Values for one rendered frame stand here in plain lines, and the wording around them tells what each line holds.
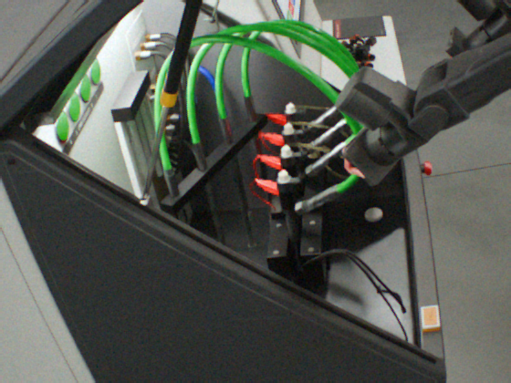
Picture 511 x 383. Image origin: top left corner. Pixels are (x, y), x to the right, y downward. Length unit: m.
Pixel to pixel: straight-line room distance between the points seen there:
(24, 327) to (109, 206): 0.32
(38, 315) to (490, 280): 1.89
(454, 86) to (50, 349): 0.75
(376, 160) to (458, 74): 0.22
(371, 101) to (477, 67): 0.16
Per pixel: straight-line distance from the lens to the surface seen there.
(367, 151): 1.02
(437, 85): 0.89
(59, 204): 0.96
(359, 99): 0.92
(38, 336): 1.17
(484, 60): 0.87
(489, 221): 2.95
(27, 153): 0.93
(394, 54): 2.01
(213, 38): 1.10
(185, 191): 1.35
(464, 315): 2.55
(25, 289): 1.10
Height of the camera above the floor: 1.84
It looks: 34 degrees down
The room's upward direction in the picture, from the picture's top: 12 degrees counter-clockwise
